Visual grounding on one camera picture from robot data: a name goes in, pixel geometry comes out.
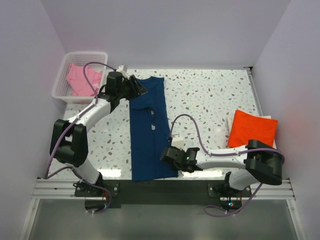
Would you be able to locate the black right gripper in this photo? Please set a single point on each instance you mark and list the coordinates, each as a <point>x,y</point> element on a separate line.
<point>177,149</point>

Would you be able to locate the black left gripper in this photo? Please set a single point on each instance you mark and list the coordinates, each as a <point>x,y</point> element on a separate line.
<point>138,90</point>

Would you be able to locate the navy blue printed t-shirt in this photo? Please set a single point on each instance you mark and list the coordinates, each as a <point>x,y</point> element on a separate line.
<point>149,132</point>

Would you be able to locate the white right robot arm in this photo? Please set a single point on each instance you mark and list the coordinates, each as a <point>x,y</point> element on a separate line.
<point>254,162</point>

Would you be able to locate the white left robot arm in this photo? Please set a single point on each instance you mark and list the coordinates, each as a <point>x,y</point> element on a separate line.
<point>69,141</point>

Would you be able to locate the pink t-shirt in basket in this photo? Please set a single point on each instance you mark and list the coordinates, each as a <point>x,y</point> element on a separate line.
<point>78,82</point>

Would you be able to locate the white folded t-shirt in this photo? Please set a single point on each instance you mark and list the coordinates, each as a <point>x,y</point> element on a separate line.
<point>270,120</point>

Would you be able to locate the orange folded t-shirt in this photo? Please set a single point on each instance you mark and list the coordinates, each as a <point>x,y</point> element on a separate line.
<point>252,127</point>

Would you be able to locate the white plastic basket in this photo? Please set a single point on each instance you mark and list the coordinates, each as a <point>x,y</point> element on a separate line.
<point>62,90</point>

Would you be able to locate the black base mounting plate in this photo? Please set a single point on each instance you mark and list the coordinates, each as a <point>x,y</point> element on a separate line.
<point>116,193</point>

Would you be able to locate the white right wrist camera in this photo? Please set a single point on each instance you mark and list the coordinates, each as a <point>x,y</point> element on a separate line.
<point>177,141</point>

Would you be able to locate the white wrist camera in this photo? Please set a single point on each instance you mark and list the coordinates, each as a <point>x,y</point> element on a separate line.
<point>177,141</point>
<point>123,70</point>

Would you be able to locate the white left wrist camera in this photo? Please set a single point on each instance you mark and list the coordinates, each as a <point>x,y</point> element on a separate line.
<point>123,70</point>

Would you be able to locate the aluminium frame rail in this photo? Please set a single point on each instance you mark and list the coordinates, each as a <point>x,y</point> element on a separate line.
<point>268,192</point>

